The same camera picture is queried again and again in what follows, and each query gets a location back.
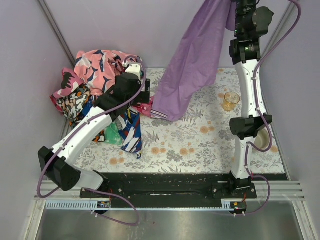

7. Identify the salmon whale print cloth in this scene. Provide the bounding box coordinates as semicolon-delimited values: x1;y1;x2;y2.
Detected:
74;49;140;96

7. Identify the purple cloth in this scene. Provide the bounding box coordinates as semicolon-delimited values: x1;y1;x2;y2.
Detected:
150;0;236;122

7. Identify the pink camouflage cloth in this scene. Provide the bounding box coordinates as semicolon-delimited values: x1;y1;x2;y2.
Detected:
51;68;152;120

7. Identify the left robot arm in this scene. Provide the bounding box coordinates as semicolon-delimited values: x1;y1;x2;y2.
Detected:
37;72;146;192

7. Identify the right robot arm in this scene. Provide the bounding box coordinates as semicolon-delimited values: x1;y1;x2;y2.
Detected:
227;0;274;198

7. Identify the blue white patterned cloth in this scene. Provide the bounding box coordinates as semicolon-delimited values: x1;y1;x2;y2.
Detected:
94;108;142;159

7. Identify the green white cloth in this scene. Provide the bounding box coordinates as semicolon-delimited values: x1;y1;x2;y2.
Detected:
104;122;123;145

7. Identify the orange black camouflage cloth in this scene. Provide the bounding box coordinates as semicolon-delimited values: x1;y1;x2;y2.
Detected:
50;84;98;130

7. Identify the amber drinking glass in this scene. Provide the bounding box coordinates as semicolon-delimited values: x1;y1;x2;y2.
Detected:
222;91;241;112

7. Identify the floral table mat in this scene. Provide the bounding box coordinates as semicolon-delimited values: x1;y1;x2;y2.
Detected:
68;67;286;175

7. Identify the beige metal bowl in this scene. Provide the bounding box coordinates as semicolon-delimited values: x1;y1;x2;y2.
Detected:
253;129;273;151

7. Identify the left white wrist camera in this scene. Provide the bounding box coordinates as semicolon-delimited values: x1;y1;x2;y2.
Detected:
123;62;142;77

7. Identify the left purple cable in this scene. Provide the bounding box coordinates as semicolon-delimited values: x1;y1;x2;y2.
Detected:
36;56;148;227

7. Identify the right aluminium corner post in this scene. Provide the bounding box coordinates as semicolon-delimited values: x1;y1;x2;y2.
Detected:
254;0;300;73

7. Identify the aluminium corner post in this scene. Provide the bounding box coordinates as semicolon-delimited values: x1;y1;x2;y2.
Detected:
254;0;300;73
36;0;76;67

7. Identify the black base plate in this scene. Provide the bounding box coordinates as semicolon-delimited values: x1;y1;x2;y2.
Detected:
79;172;257;210

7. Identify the left aluminium corner post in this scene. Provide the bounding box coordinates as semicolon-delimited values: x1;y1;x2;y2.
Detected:
36;0;76;67

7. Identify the white slotted cable duct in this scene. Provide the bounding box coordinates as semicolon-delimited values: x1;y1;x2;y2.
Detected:
45;200;246;212

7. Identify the aluminium front rail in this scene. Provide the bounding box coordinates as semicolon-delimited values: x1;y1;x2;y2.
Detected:
40;180;306;201

